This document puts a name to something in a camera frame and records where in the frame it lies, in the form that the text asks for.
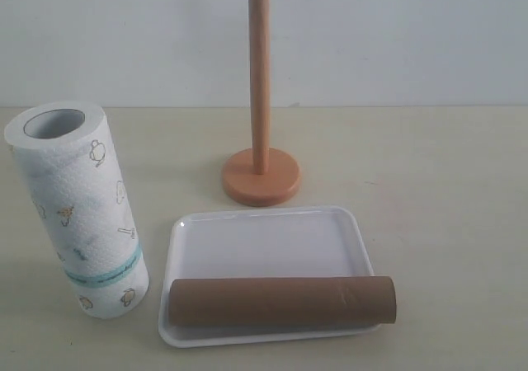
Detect brown cardboard tube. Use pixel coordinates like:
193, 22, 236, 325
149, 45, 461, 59
168, 276, 397, 327

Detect wooden paper towel holder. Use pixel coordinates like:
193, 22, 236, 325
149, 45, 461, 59
221, 0, 301, 207

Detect printed white paper towel roll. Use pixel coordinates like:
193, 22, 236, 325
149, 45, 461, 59
4, 101, 149, 319

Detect white plastic tray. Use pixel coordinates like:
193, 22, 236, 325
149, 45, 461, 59
158, 205, 378, 348

